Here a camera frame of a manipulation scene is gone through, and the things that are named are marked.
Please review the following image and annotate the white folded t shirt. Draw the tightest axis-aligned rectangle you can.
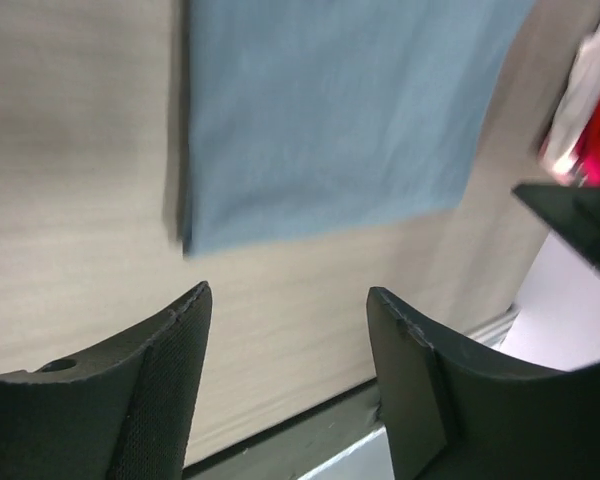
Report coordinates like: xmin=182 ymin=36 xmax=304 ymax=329
xmin=539 ymin=37 xmax=600 ymax=183

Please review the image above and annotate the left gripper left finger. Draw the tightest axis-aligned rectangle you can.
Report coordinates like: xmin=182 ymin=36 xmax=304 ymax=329
xmin=0 ymin=282 xmax=212 ymax=479

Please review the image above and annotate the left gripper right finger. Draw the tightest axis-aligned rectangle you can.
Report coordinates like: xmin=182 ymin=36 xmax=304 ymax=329
xmin=367 ymin=287 xmax=600 ymax=479

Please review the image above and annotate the blue-grey t shirt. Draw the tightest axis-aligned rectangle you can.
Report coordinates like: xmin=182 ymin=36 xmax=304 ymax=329
xmin=182 ymin=0 xmax=533 ymax=255

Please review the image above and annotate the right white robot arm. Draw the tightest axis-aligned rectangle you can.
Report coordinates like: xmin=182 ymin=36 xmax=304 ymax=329
xmin=512 ymin=182 xmax=600 ymax=273

